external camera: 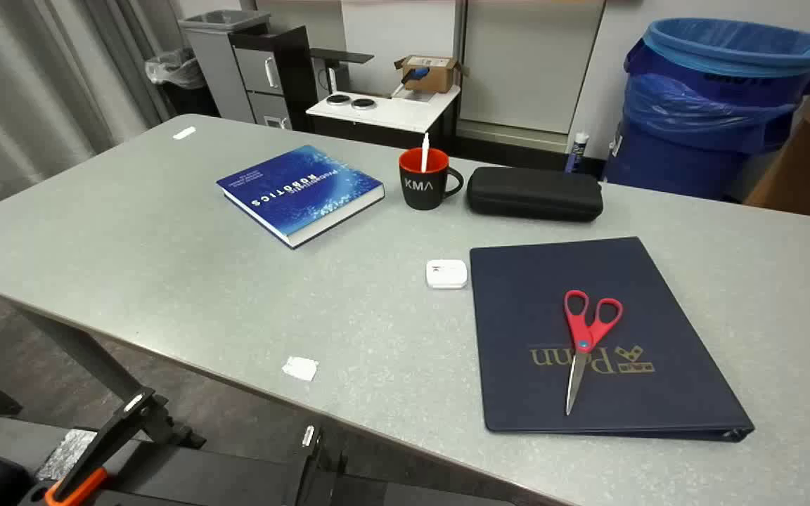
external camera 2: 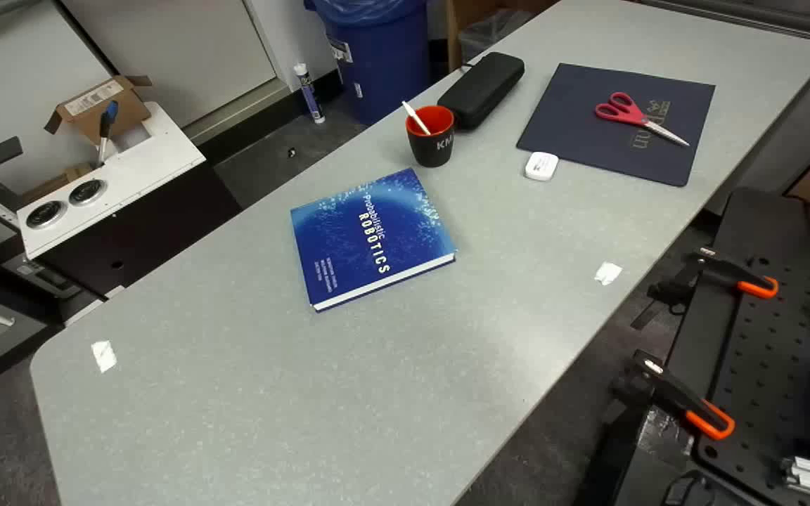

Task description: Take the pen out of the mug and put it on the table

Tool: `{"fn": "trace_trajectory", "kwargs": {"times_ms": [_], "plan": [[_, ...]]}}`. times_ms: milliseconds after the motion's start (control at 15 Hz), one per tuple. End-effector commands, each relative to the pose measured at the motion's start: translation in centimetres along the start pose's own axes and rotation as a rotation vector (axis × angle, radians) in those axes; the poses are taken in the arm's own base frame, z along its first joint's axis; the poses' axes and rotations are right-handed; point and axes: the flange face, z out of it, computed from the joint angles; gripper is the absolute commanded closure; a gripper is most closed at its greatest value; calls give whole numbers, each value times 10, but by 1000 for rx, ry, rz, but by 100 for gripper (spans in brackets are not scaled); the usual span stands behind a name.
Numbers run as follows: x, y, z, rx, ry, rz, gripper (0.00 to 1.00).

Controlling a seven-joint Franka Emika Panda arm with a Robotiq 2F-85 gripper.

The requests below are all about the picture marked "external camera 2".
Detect black orange clamp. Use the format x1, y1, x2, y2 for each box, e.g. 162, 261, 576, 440
647, 247, 780, 308
614, 349, 737, 443

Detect black zippered case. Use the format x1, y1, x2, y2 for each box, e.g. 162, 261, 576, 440
439, 55, 524, 129

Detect red handled scissors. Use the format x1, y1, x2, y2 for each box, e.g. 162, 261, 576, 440
594, 90, 688, 148

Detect blue trash bin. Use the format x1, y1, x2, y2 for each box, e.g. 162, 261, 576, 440
303, 0, 428, 125

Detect small white square case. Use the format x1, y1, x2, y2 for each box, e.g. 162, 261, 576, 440
524, 153, 560, 183

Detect white side table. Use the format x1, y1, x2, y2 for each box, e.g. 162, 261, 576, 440
16, 101, 204, 260

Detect open cardboard box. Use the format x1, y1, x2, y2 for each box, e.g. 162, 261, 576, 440
46, 77, 152, 148

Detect clear spray bottle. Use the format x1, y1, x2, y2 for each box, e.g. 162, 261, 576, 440
293, 63, 325, 128

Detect white tape piece far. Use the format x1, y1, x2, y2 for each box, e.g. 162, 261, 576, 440
89, 341, 117, 374

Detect white tape piece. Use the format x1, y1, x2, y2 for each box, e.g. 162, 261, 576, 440
89, 341, 117, 374
594, 261, 621, 288

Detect white tape piece near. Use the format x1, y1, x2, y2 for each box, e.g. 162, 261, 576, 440
594, 261, 621, 288

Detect navy blue folder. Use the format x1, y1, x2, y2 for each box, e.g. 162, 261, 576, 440
517, 66, 715, 190

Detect white pen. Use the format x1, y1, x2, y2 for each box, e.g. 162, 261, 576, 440
401, 101, 434, 138

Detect black mug red interior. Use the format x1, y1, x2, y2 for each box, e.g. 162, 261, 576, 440
404, 104, 455, 166

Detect blue hardcover book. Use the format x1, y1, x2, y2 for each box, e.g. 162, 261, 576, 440
290, 170, 455, 313

